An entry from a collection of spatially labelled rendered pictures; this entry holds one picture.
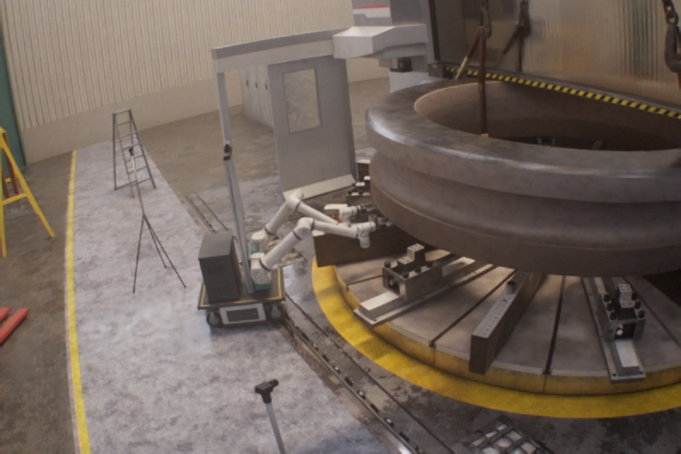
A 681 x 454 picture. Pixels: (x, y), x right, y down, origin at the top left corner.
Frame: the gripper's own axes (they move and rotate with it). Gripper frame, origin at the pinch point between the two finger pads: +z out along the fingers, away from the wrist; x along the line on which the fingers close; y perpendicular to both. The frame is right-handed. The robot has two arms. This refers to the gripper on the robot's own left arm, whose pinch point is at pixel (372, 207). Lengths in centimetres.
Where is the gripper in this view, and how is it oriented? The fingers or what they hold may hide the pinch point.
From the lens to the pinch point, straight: 550.7
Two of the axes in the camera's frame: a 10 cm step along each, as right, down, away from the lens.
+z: 9.5, -2.0, 2.4
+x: -2.9, -3.4, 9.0
